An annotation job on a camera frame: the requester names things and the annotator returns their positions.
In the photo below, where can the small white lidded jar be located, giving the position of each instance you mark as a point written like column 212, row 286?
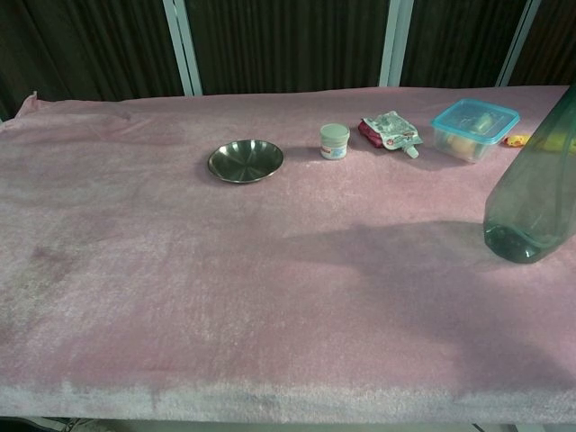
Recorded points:
column 334, row 141

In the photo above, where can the white frame post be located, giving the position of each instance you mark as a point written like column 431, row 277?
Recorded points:
column 182, row 45
column 517, row 42
column 396, row 42

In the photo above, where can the red snack packet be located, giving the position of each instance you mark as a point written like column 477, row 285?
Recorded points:
column 369, row 132

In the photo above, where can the round stainless steel dish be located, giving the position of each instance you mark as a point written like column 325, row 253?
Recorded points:
column 245, row 160

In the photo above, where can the clear container with blue lid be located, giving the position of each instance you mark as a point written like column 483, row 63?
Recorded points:
column 472, row 130

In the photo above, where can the silver foil spout pouch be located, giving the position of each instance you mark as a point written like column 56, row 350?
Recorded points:
column 393, row 128

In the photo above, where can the yellow rubber chicken toy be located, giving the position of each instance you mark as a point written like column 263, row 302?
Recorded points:
column 515, row 141

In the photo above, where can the pink fleece table cloth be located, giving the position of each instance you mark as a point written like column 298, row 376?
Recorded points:
column 225, row 270

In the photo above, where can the green translucent glass bottle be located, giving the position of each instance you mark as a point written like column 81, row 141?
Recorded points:
column 531, row 202

